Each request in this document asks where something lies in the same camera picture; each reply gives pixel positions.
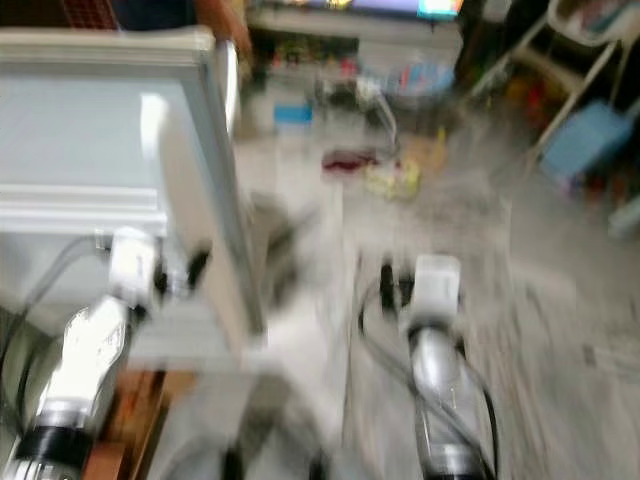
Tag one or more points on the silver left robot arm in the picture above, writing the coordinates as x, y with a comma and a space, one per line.
88, 355

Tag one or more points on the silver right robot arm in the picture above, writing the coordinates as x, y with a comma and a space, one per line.
445, 400

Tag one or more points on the white fridge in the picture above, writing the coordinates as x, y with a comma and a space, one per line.
80, 140

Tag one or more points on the yellow plastic package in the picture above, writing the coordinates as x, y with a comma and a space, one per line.
394, 180

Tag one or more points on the dark red package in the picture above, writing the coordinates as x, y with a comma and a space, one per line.
350, 160

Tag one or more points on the grey robot leg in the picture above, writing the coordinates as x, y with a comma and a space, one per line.
245, 430

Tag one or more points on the small blue box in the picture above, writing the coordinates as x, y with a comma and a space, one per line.
292, 113

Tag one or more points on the blue plastic stool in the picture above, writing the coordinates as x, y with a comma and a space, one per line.
588, 140

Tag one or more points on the person in dark clothes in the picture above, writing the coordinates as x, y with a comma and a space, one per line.
160, 12

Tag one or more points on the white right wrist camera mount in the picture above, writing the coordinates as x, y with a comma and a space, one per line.
436, 286

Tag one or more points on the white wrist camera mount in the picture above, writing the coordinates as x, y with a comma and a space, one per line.
436, 286
132, 265

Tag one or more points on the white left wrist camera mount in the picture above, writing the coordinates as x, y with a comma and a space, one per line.
132, 265

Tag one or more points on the white chair frame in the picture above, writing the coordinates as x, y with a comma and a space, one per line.
560, 60

